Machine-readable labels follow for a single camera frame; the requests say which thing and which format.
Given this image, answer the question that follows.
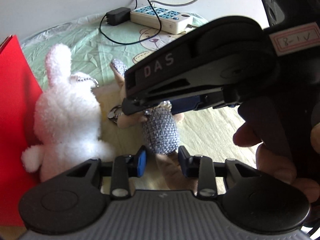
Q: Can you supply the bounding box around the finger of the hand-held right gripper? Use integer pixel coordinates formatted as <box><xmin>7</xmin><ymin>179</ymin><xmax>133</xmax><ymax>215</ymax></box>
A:
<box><xmin>170</xmin><ymin>92</ymin><xmax>235</xmax><ymax>113</ymax></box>
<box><xmin>122</xmin><ymin>29</ymin><xmax>223</xmax><ymax>116</ymax></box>

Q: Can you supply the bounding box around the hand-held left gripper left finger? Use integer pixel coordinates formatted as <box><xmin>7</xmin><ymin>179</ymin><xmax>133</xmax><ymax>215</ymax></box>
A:
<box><xmin>66</xmin><ymin>146</ymin><xmax>148</xmax><ymax>201</ymax></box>

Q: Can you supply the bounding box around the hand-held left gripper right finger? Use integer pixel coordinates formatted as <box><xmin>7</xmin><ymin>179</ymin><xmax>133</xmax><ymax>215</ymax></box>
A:
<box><xmin>177</xmin><ymin>145</ymin><xmax>260</xmax><ymax>201</ymax></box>

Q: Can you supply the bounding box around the brown plush bunny grey dress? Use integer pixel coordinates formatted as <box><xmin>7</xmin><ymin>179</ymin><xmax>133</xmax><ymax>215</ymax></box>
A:
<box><xmin>109</xmin><ymin>58</ymin><xmax>198</xmax><ymax>190</ymax></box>

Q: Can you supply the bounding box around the red cardboard box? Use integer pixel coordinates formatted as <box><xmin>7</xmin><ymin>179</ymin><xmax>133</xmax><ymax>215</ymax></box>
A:
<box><xmin>0</xmin><ymin>35</ymin><xmax>44</xmax><ymax>227</ymax></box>

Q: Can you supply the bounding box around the person's right hand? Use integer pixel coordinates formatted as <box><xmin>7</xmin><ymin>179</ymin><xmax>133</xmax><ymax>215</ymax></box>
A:
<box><xmin>232</xmin><ymin>122</ymin><xmax>320</xmax><ymax>204</ymax></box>

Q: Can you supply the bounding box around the white power strip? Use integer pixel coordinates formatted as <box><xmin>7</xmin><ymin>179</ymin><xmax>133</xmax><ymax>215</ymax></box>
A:
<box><xmin>130</xmin><ymin>5</ymin><xmax>193</xmax><ymax>34</ymax></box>

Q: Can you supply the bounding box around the black power adapter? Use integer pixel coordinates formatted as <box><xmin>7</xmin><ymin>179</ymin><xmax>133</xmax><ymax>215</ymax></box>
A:
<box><xmin>106</xmin><ymin>7</ymin><xmax>131</xmax><ymax>26</ymax></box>

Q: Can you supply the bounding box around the white plush bunny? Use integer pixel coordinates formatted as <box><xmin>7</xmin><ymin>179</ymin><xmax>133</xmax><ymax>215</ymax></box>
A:
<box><xmin>21</xmin><ymin>43</ymin><xmax>117</xmax><ymax>182</ymax></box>

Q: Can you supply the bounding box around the printed pale green tablecloth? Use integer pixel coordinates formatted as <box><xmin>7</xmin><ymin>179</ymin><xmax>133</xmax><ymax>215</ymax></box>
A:
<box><xmin>20</xmin><ymin>11</ymin><xmax>258</xmax><ymax>198</ymax></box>

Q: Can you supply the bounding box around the metal key ring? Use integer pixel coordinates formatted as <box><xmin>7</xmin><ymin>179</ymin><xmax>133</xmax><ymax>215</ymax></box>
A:
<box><xmin>107</xmin><ymin>105</ymin><xmax>123</xmax><ymax>125</ymax></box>

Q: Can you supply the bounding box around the grey power strip cord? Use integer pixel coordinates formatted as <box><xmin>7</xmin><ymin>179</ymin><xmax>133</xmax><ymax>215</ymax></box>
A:
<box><xmin>186</xmin><ymin>23</ymin><xmax>208</xmax><ymax>31</ymax></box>

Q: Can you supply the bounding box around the black adapter cable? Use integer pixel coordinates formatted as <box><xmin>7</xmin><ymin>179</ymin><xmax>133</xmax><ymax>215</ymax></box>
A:
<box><xmin>99</xmin><ymin>0</ymin><xmax>163</xmax><ymax>46</ymax></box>

